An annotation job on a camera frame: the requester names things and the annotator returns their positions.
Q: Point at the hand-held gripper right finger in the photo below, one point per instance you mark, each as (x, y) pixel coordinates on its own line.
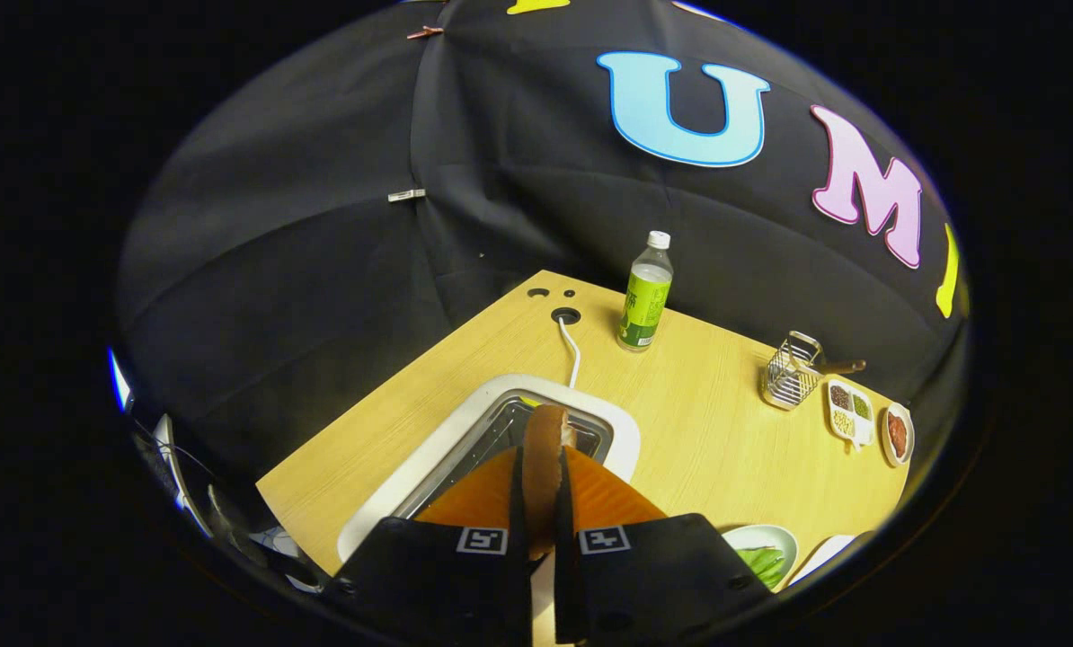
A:
(565, 521)

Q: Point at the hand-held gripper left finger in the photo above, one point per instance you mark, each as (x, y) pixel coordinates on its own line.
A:
(518, 512)

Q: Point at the plain bread slice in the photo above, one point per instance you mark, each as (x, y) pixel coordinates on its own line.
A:
(545, 467)

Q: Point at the green lettuce leaf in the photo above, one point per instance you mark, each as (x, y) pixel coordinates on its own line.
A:
(766, 564)

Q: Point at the white toaster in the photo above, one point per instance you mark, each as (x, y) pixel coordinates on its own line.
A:
(438, 449)

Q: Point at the pale green round plate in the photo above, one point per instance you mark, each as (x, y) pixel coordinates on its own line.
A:
(752, 537)

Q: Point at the green label plastic bottle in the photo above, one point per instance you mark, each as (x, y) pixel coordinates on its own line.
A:
(644, 301)

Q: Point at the white rectangular plate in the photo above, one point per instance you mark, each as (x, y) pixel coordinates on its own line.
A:
(824, 553)

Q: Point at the white divided bean dish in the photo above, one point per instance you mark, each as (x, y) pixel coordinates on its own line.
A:
(864, 436)

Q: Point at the black backdrop cloth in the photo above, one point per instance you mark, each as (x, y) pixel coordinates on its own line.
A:
(321, 270)

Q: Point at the white round plate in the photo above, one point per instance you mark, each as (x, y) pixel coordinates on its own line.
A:
(883, 436)

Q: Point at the silver cloth clip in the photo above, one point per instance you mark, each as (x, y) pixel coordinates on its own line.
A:
(406, 195)

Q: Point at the brown meat steak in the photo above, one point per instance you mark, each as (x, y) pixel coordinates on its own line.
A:
(897, 436)

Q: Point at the pink cloth clip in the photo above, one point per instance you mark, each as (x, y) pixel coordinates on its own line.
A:
(424, 32)

